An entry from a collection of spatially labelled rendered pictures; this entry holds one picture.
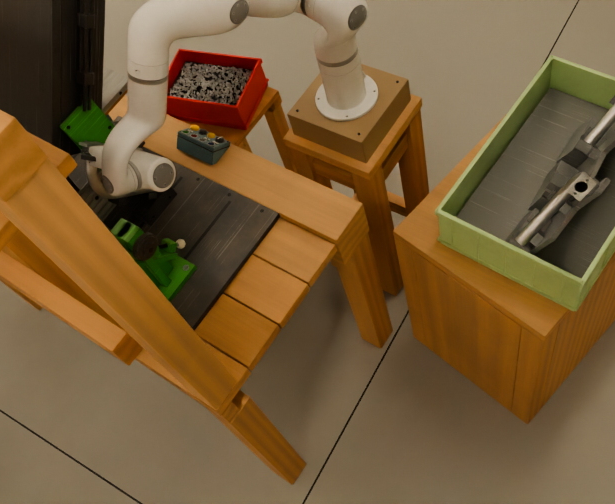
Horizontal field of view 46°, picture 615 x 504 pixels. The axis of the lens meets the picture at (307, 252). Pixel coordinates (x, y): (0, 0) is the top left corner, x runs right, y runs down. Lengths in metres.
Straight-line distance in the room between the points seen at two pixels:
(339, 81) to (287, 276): 0.57
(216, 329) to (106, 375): 1.19
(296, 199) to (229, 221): 0.20
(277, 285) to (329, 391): 0.88
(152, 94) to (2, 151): 0.68
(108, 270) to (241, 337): 0.72
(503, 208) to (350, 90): 0.55
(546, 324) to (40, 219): 1.31
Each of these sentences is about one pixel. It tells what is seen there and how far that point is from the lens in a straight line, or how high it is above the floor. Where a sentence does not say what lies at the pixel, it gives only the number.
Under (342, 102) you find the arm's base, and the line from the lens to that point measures 2.16.
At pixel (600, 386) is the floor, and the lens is 2.78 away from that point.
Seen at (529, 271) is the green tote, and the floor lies 0.88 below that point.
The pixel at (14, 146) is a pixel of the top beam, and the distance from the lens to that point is 1.07.
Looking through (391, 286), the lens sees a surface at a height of 0.08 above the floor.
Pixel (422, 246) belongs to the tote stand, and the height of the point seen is 0.79.
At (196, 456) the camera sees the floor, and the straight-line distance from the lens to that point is 2.85.
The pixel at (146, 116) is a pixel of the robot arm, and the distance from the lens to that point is 1.71.
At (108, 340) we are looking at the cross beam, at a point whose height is 1.28.
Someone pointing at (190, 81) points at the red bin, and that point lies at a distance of 2.54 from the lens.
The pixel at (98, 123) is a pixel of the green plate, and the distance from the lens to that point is 2.08.
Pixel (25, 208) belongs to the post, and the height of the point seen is 1.81.
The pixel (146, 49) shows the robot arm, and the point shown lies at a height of 1.57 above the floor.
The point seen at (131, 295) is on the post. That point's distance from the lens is 1.39.
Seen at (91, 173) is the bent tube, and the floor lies 1.16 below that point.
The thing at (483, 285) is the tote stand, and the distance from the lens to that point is 2.02.
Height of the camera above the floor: 2.59
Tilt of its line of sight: 58 degrees down
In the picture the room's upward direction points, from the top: 23 degrees counter-clockwise
